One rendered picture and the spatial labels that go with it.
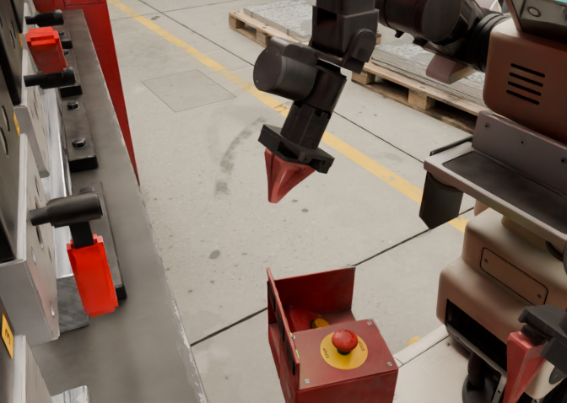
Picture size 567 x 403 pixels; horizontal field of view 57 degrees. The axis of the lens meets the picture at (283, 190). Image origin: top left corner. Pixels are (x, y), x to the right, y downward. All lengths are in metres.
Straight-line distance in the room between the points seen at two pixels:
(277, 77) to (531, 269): 0.50
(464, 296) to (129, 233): 0.58
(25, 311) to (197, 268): 1.85
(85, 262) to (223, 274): 1.77
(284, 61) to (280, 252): 1.61
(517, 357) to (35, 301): 0.39
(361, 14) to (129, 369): 0.53
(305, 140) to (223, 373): 1.20
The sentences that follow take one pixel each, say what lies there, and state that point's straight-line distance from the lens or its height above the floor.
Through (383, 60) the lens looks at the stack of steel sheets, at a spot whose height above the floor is 0.19.
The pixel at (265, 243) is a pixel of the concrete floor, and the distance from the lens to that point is 2.25.
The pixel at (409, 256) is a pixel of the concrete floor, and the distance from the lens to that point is 2.24.
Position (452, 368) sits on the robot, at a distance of 1.51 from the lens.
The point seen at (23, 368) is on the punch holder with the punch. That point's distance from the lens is 0.25.
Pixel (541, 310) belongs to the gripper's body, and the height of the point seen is 1.08.
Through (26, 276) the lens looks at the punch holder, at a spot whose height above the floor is 1.24.
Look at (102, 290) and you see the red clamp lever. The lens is 0.38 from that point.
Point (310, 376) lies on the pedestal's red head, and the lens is 0.81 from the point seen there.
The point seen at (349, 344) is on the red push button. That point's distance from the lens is 0.81.
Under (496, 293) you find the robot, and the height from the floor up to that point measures 0.80.
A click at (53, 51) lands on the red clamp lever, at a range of 0.44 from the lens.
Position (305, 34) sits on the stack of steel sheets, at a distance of 4.20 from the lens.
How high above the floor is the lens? 1.43
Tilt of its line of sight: 34 degrees down
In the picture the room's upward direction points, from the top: straight up
